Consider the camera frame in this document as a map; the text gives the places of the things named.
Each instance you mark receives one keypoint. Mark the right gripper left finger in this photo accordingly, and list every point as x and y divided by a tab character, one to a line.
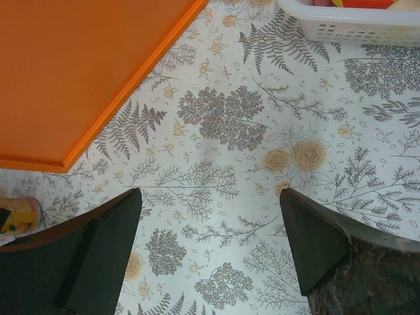
75	267

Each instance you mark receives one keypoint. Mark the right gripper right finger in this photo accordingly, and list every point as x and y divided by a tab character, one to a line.
347	267

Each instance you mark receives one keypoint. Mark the yellow can white lid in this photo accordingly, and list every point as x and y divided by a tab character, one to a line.
19	217

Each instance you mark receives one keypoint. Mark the orange box cabinet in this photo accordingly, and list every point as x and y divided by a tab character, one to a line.
68	66

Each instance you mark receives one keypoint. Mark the white plastic basket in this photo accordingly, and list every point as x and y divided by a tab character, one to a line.
355	26

